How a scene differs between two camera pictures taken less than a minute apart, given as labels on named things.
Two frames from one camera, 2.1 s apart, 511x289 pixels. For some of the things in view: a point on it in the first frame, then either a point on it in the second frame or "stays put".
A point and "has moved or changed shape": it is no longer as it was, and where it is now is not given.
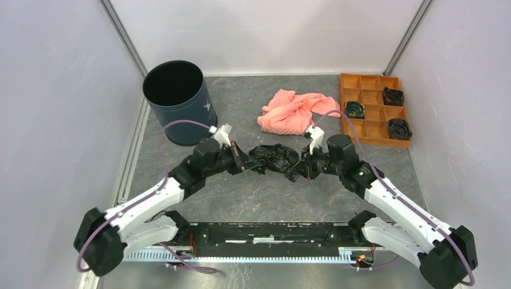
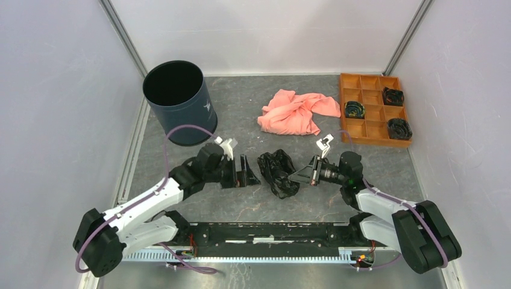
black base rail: x=213 y=235 stays put
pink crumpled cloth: x=290 y=113 stays put
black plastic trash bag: x=275 y=158 has moved or changed shape
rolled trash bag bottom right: x=399 y=129 stays put
